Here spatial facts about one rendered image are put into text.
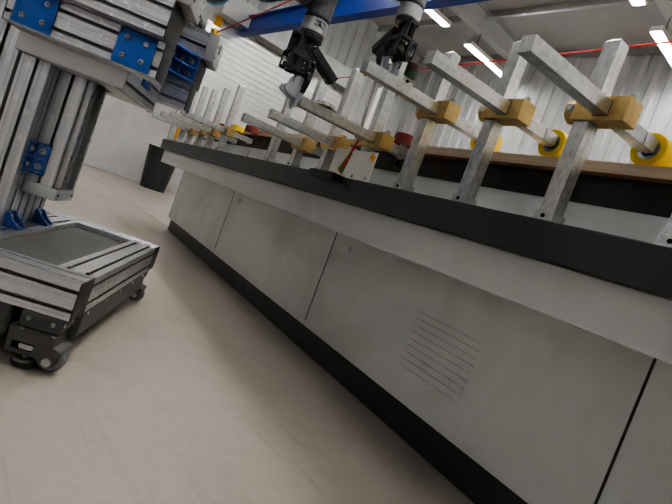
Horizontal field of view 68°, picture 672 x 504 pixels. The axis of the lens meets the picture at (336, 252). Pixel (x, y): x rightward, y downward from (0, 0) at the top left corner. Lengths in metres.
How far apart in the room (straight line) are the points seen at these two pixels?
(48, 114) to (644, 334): 1.51
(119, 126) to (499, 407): 8.75
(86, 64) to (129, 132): 8.12
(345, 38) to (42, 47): 10.35
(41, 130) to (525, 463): 1.52
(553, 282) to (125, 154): 8.92
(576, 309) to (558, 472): 0.40
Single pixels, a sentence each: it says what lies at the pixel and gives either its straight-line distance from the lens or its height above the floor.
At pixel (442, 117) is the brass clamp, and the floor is 0.92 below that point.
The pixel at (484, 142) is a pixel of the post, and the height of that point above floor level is 0.86.
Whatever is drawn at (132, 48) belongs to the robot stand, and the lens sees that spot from 1.37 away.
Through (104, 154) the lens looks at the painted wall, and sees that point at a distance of 9.53.
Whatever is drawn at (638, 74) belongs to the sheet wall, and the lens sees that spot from 10.04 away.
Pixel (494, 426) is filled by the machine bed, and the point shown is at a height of 0.21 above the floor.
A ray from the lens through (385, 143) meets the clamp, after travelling 1.63.
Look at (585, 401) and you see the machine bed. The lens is 1.26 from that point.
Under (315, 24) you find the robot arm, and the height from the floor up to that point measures 1.05.
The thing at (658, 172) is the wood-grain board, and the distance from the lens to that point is 1.28.
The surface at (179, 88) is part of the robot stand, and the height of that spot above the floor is 0.78.
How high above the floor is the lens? 0.55
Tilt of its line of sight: 3 degrees down
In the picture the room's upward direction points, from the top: 20 degrees clockwise
